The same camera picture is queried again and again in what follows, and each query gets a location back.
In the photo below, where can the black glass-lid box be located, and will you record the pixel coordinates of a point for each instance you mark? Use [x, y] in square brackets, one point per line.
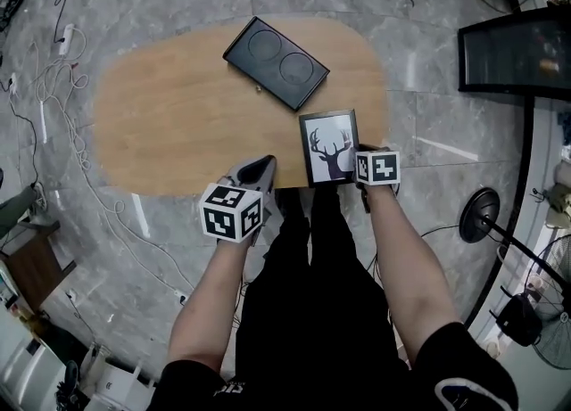
[276, 61]

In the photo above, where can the beige cap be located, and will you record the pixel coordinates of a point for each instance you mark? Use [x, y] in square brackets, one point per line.
[562, 195]

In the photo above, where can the person's black trousers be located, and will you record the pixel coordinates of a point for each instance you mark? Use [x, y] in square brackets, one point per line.
[321, 289]

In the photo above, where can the person's left forearm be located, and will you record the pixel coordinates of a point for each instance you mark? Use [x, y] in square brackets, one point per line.
[209, 302]

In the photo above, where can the person's right forearm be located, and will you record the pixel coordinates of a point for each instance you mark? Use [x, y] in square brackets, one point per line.
[415, 275]

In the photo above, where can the black backpack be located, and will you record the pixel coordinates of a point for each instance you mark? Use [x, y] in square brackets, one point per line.
[517, 320]

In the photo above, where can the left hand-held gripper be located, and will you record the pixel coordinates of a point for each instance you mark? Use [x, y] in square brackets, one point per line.
[229, 215]

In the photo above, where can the person's black shirt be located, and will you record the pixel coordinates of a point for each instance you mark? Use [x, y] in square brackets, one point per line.
[464, 364]

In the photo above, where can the white power strip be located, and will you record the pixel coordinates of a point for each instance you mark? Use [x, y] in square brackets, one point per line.
[66, 39]
[180, 297]
[13, 84]

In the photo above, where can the deer picture frame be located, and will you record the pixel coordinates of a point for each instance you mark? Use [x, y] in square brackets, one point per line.
[328, 142]

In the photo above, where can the black pedestal fan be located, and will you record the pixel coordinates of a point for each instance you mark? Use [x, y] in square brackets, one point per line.
[479, 215]

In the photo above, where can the dark wooden side table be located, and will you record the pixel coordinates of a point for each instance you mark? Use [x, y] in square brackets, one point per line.
[35, 266]

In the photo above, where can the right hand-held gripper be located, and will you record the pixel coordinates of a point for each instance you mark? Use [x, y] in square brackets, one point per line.
[377, 168]

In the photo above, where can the wooden coffee table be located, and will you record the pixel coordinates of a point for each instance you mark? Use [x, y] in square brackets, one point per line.
[187, 119]

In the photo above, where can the black glass-door fridge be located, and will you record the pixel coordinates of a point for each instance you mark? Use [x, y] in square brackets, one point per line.
[513, 52]

